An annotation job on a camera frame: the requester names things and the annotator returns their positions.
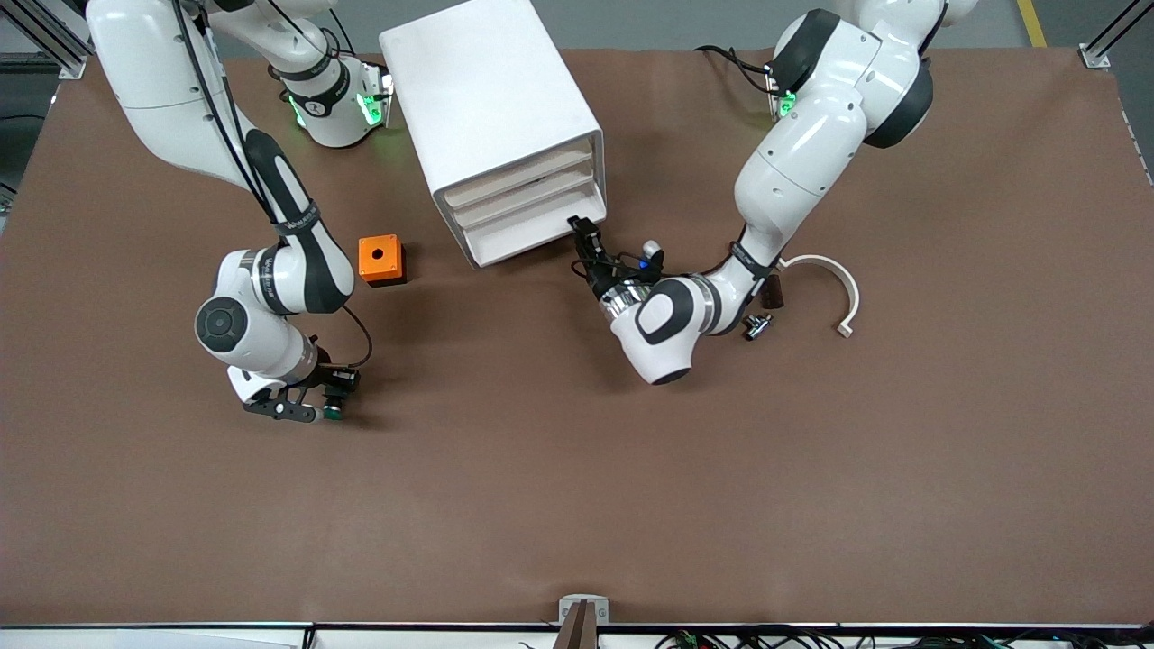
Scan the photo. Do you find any white lowest cabinet drawer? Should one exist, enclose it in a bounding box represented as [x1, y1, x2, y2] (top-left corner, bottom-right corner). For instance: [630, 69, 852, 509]
[460, 200, 608, 270]

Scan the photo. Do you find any brown table cover mat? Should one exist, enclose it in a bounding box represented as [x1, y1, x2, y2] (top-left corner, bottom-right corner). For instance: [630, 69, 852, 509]
[0, 45, 1154, 628]

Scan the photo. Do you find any white curved plastic clamp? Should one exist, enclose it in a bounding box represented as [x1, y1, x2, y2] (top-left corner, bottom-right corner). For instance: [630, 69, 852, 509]
[779, 254, 861, 339]

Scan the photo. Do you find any orange button enclosure box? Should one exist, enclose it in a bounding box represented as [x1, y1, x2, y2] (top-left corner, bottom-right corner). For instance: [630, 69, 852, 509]
[358, 234, 408, 288]

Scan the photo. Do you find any black base power cable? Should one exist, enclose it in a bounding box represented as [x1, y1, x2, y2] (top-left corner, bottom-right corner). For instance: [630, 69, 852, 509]
[694, 43, 778, 96]

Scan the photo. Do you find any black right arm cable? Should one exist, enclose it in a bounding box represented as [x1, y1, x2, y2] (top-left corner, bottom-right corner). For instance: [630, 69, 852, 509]
[174, 0, 373, 369]

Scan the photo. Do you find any grey metal bracket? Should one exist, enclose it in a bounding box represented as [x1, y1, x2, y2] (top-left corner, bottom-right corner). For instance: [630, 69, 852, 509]
[554, 594, 610, 649]

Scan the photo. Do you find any black cable bundle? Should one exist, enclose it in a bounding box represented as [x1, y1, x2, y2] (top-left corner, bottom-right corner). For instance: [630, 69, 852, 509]
[658, 627, 1154, 649]

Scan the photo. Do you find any aluminium frame profile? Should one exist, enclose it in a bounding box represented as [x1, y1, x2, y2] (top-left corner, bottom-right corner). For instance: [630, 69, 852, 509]
[0, 0, 91, 80]
[1077, 0, 1154, 69]

